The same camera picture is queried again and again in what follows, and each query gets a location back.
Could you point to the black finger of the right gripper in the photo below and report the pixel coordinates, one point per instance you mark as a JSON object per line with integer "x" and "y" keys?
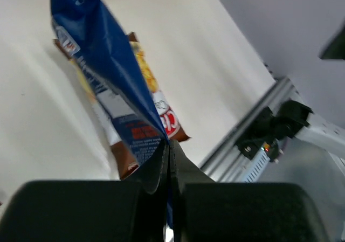
{"x": 334, "y": 50}

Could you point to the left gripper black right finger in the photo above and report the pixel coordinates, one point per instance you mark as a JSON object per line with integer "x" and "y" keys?
{"x": 204, "y": 210}

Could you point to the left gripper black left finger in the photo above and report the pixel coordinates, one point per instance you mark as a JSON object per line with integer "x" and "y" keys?
{"x": 92, "y": 210}

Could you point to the large Chuba cassava chips bag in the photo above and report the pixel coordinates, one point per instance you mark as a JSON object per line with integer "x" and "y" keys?
{"x": 161, "y": 110}

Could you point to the blue Burts chilli bag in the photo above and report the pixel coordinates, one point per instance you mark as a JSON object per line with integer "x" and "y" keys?
{"x": 91, "y": 36}

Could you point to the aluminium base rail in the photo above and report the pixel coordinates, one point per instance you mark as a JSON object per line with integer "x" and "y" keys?
{"x": 240, "y": 156}

